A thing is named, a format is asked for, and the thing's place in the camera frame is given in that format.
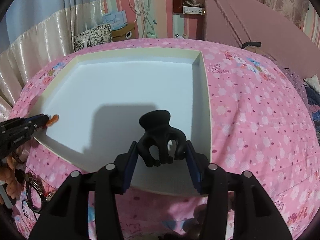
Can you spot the white pillow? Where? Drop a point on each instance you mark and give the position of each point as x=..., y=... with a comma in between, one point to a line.
x=313, y=82

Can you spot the red orange charm pendant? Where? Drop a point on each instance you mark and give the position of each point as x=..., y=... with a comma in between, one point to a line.
x=52, y=121

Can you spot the person's left hand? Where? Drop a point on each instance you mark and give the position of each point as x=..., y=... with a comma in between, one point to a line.
x=8, y=175

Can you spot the black fluffy scrunchie with charms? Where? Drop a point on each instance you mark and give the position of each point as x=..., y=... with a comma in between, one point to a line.
x=174, y=236

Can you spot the white power strip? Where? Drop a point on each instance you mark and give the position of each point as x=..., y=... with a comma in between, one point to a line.
x=192, y=10

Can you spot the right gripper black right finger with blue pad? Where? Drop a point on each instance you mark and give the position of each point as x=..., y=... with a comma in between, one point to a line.
x=255, y=215

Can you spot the white shallow tray box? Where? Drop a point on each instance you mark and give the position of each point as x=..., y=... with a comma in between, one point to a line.
x=100, y=97

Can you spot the purple dotted blanket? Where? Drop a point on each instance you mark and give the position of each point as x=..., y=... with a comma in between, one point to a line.
x=297, y=83

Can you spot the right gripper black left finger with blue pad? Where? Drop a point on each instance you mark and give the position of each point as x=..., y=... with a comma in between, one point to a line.
x=66, y=214

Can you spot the blue and cream curtain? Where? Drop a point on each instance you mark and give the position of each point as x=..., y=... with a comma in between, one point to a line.
x=36, y=32

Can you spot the black white patterned bag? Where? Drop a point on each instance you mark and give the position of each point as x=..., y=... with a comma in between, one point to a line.
x=95, y=36

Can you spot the mint green bottle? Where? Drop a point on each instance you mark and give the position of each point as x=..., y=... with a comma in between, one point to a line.
x=151, y=34

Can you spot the pink headboard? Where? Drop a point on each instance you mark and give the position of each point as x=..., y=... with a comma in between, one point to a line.
x=235, y=22

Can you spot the black hair claw clip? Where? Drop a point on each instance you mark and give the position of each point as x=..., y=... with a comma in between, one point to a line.
x=153, y=145

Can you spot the light blue paper bag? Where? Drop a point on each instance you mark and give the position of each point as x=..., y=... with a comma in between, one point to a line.
x=116, y=19

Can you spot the pink floral bed sheet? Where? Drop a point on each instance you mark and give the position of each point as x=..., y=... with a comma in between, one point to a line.
x=260, y=123

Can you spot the dark blue patterned quilt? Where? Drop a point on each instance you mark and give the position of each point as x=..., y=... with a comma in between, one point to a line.
x=313, y=102

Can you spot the brown cardboard box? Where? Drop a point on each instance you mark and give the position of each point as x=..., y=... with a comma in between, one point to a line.
x=126, y=33

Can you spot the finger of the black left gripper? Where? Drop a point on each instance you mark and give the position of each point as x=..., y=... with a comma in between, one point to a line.
x=35, y=122

